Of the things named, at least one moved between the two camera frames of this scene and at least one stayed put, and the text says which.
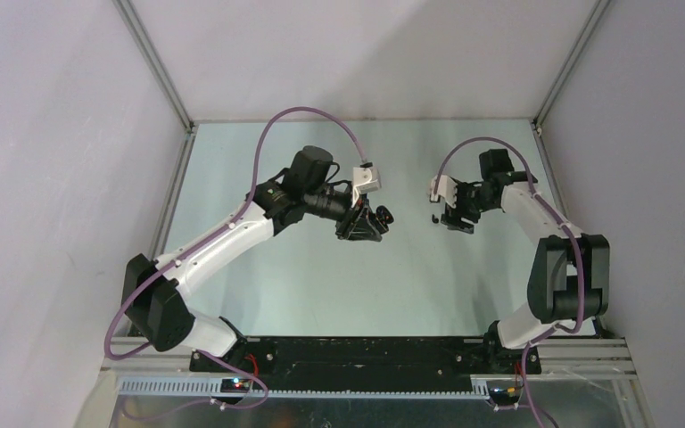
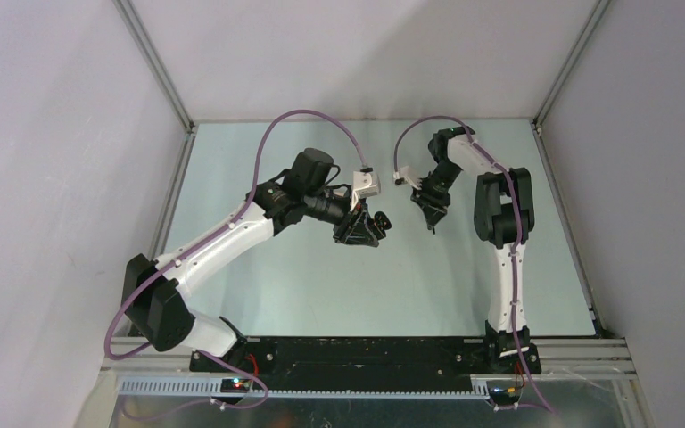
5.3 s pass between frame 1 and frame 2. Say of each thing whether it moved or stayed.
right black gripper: moved
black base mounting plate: stayed
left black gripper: stayed
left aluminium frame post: stayed
